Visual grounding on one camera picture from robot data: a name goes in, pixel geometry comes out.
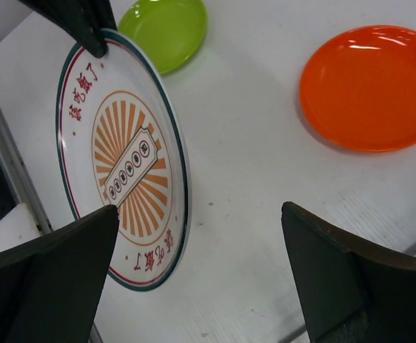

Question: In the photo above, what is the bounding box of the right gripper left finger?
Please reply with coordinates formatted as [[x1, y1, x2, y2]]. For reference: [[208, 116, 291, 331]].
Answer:
[[0, 205, 119, 342]]

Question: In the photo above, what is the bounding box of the orange plastic plate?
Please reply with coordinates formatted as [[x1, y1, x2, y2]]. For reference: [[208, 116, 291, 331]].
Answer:
[[299, 25, 416, 152]]

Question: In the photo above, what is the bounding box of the green plastic plate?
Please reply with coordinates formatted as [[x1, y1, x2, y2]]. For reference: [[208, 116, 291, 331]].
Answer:
[[117, 0, 208, 75]]

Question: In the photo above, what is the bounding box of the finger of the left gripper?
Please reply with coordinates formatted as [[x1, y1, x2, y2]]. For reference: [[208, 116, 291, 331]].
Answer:
[[20, 0, 117, 57]]

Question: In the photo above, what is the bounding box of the white plate orange sunburst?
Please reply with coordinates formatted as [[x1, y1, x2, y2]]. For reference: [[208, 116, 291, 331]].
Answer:
[[55, 29, 192, 292]]

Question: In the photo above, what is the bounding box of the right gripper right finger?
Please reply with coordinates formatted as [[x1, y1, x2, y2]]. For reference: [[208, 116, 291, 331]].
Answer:
[[281, 202, 416, 342]]

